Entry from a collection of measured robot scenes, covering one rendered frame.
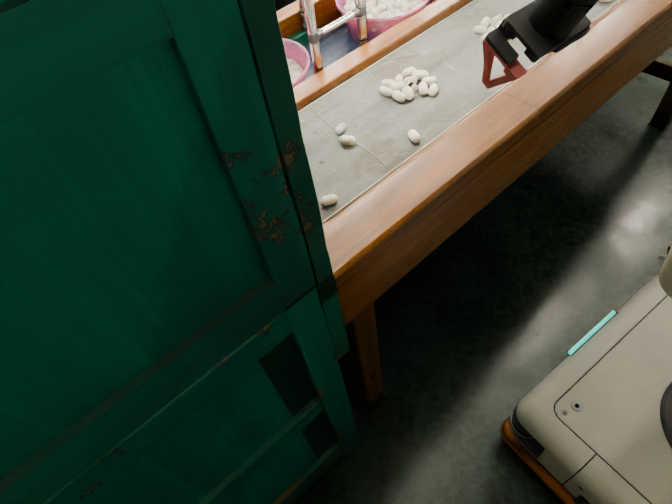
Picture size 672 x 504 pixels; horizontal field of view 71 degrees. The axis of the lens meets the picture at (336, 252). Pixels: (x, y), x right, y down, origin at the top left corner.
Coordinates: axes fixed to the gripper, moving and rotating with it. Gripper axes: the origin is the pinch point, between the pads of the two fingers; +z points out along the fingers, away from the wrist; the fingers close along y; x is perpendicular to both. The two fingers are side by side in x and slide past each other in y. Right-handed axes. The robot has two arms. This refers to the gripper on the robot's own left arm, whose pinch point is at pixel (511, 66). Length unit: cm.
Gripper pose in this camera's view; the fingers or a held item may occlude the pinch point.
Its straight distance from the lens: 76.8
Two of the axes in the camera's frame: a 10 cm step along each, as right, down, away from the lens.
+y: -7.9, 5.4, -2.9
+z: -1.7, 2.6, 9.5
